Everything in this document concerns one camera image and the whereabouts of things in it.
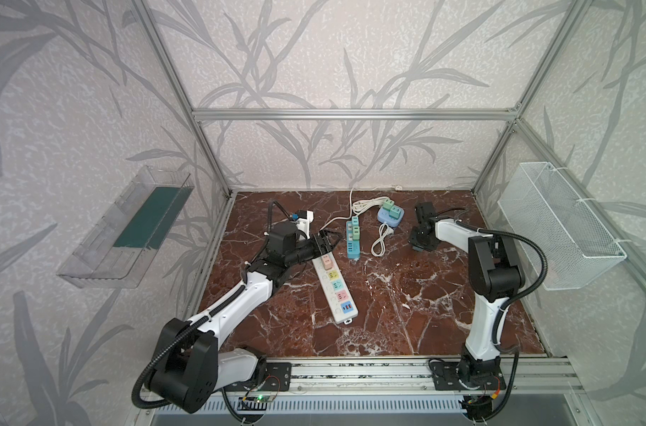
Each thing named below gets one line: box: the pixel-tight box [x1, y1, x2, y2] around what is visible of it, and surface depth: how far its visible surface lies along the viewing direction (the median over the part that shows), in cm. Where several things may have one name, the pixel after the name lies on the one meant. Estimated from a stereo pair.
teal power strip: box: [346, 220, 361, 260], surface depth 101 cm
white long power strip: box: [311, 252, 359, 325], surface depth 90 cm
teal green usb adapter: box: [388, 205, 402, 219], surface depth 107 cm
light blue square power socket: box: [377, 205, 405, 228], surface depth 110 cm
